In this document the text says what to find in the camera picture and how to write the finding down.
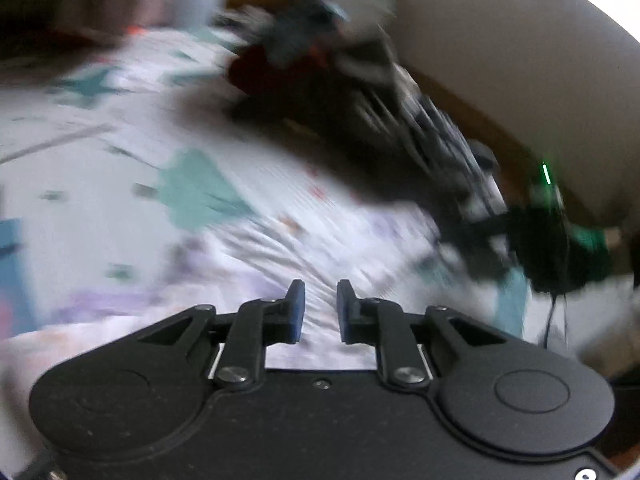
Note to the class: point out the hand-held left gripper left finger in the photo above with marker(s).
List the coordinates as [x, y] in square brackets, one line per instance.
[296, 310]

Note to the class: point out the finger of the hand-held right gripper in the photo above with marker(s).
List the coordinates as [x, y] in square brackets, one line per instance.
[482, 226]
[480, 261]

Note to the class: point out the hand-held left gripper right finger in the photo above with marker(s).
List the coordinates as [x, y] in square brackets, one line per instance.
[344, 310]

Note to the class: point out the pile of dark clothes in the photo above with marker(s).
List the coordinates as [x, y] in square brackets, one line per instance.
[360, 105]

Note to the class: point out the cartoon printed play mat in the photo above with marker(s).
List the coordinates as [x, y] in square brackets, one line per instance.
[75, 170]

